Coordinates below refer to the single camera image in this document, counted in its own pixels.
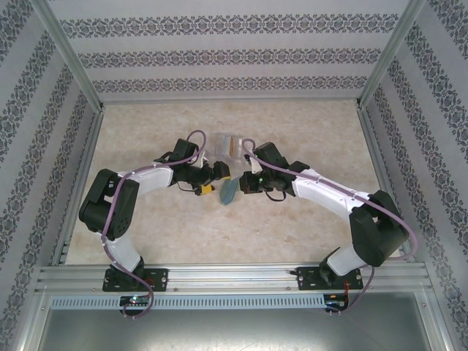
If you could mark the green card holder wallet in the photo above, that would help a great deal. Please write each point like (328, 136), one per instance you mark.
(228, 194)

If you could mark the clear acrylic card stand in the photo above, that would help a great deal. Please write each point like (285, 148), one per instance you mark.
(239, 146)

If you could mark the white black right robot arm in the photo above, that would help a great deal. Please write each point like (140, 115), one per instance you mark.
(376, 234)

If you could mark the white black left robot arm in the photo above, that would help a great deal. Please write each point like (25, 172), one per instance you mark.
(95, 212)

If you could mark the left small circuit board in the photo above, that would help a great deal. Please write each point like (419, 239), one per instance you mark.
(135, 300)

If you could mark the small circuit board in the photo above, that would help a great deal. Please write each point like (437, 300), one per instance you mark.
(336, 300)
(135, 300)

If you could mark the right small circuit board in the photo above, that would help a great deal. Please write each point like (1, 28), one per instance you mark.
(336, 300)

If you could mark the grey metal sheet panel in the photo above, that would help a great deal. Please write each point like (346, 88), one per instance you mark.
(234, 329)

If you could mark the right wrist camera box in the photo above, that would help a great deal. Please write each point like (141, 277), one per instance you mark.
(254, 164)

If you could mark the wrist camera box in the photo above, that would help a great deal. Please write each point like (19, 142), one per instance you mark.
(254, 164)
(202, 161)

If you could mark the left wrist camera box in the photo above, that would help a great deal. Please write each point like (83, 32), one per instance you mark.
(202, 161)

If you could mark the aluminium mounting rail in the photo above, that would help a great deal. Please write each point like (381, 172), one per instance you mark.
(234, 279)

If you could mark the aluminium frame side rail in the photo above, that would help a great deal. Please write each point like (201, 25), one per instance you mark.
(91, 146)
(373, 146)

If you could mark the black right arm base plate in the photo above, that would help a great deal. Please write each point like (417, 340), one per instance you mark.
(307, 279)

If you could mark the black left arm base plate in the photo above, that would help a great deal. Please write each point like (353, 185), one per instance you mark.
(157, 279)

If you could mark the aluminium frame upright post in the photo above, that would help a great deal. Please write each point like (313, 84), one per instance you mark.
(77, 62)
(384, 62)

